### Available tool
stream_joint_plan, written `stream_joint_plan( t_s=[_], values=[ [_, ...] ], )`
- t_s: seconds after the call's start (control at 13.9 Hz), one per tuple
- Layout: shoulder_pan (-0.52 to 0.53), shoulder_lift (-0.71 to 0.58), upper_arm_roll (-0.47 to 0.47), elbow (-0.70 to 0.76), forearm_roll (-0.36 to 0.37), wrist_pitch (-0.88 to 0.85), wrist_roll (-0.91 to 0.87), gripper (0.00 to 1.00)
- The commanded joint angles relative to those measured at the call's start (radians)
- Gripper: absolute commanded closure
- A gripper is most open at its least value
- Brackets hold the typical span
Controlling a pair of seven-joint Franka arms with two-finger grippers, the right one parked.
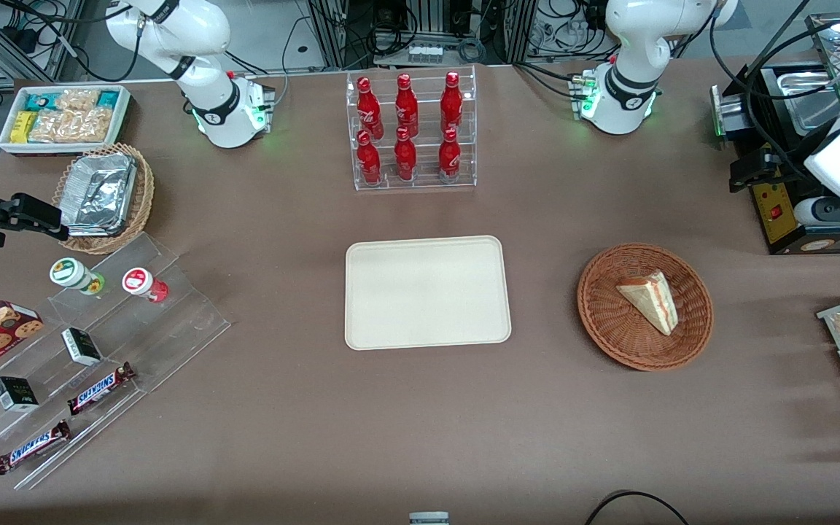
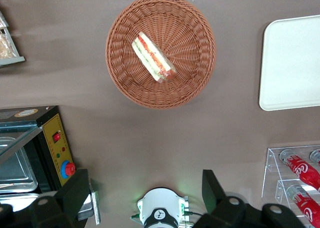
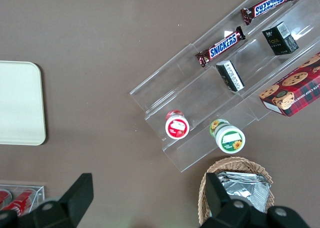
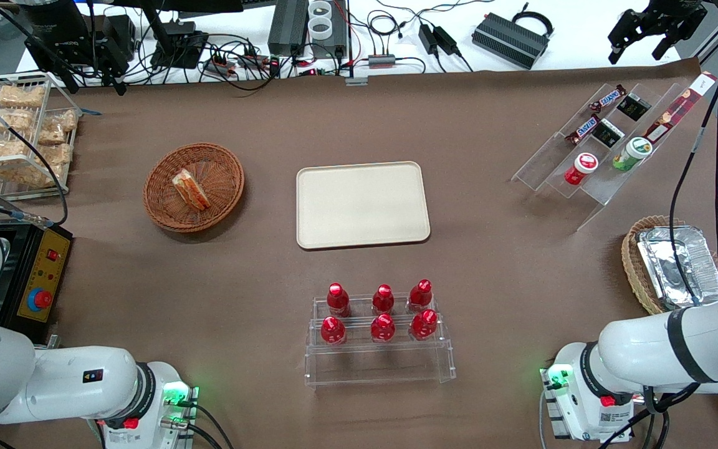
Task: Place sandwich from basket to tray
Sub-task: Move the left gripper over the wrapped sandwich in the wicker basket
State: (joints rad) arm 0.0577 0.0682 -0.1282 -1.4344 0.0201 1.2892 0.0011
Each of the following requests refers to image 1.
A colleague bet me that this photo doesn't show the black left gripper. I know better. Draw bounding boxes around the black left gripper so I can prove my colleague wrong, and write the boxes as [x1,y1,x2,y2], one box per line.
[728,144,815,194]

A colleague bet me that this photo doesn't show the light tan wicker basket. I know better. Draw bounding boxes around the light tan wicker basket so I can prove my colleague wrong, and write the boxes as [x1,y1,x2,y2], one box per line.
[52,143,155,255]

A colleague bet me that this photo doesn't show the triangular wrapped sandwich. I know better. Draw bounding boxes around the triangular wrapped sandwich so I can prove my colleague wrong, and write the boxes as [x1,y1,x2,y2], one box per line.
[615,271,680,336]

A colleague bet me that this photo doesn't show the brown wicker basket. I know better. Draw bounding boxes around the brown wicker basket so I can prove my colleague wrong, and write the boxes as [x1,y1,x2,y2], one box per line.
[577,243,715,372]

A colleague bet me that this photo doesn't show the cream plastic serving tray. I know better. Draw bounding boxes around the cream plastic serving tray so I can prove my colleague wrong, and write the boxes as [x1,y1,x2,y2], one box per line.
[345,235,513,351]

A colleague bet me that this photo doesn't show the black grill machine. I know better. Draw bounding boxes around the black grill machine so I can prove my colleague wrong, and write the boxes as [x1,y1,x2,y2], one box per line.
[710,62,840,256]

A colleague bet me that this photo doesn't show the green lid yogurt cup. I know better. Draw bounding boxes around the green lid yogurt cup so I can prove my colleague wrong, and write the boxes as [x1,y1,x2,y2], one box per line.
[50,257,105,296]

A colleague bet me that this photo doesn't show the silver foil packets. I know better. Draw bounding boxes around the silver foil packets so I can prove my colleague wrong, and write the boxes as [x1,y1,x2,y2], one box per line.
[61,153,138,236]

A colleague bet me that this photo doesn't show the steel pan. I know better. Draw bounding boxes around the steel pan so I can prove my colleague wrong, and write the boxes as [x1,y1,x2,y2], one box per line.
[777,69,840,132]

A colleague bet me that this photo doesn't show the yellow snack packet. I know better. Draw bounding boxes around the yellow snack packet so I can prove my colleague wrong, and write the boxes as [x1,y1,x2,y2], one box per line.
[10,111,38,144]

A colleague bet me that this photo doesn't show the clear bag of crackers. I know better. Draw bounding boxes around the clear bag of crackers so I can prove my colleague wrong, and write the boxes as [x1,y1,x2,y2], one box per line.
[70,108,114,143]
[28,109,74,143]
[55,89,100,112]

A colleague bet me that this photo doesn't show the red lid yogurt cup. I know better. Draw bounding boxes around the red lid yogurt cup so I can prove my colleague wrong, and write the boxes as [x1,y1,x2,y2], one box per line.
[122,268,169,303]

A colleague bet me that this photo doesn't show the small black carton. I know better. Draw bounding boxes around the small black carton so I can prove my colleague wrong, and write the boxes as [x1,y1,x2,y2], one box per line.
[0,376,40,413]
[61,327,103,367]

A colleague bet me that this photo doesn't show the white rectangular snack bin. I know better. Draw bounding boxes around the white rectangular snack bin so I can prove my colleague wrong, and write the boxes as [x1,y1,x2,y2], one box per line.
[0,85,131,156]

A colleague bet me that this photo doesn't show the clear acrylic stepped display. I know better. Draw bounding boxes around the clear acrylic stepped display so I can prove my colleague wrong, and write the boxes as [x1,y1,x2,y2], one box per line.
[0,232,232,491]

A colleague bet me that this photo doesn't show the snickers chocolate bar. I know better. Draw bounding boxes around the snickers chocolate bar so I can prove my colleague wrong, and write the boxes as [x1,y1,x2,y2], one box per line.
[0,420,72,475]
[67,362,136,416]

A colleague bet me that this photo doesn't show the red cola bottle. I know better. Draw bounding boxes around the red cola bottle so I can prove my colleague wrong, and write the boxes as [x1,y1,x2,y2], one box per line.
[357,130,382,186]
[356,76,384,141]
[394,127,418,182]
[440,71,464,134]
[394,73,419,138]
[438,128,462,183]

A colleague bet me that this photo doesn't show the clear acrylic bottle rack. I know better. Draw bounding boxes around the clear acrylic bottle rack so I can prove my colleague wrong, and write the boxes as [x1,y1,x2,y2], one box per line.
[346,66,478,192]

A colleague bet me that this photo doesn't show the black cable loop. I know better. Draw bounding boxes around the black cable loop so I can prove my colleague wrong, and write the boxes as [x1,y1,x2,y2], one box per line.
[584,490,691,525]

